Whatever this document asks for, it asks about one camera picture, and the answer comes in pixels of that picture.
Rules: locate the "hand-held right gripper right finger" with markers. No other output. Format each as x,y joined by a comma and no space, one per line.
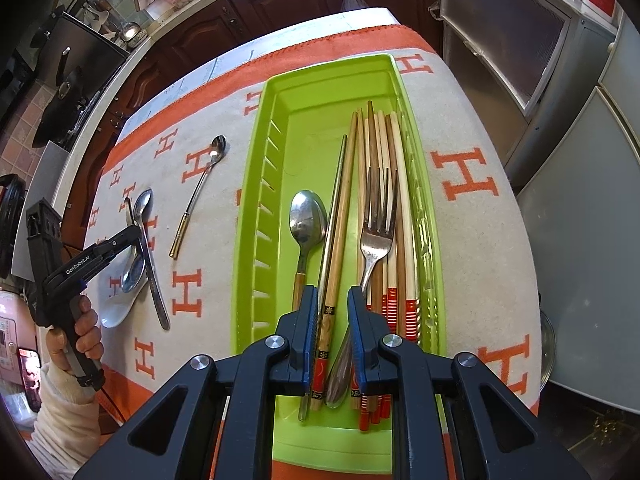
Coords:
356,320

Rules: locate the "green plastic tray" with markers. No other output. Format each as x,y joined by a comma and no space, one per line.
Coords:
310,125

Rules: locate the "orange and cream printed blanket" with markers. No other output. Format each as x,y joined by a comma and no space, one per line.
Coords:
475,260

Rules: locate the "steel fork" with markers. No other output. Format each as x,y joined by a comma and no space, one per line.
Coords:
376,245

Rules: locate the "steel kettle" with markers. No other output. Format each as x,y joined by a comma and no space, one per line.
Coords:
131,30

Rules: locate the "long steel spoon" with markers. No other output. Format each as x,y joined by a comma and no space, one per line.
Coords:
143,205

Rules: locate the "brown patterned wooden chopstick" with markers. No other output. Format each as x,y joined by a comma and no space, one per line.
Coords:
372,145
339,240

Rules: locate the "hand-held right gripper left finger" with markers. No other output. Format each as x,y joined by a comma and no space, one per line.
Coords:
311,320

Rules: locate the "person's left hand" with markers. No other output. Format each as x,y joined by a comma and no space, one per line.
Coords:
89,330

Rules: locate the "white ceramic spoon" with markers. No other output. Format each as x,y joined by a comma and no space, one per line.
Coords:
117,310

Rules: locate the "silver refrigerator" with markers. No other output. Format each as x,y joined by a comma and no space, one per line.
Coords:
590,210

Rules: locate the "person's left forearm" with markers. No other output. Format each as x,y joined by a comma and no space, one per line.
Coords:
65,420

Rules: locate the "black wok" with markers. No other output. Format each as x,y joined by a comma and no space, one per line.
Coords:
65,110

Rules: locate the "grey metal panel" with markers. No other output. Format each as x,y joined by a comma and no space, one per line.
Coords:
47,165

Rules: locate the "pink rice cooker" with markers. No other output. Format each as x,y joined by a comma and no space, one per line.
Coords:
10,330

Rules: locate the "grey cabinet with ribbed glass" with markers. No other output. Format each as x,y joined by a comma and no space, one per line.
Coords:
500,35

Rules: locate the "black glass cooktop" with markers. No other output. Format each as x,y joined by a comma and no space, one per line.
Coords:
95,55

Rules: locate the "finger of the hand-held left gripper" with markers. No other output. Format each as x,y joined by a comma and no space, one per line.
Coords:
125,236
112,259

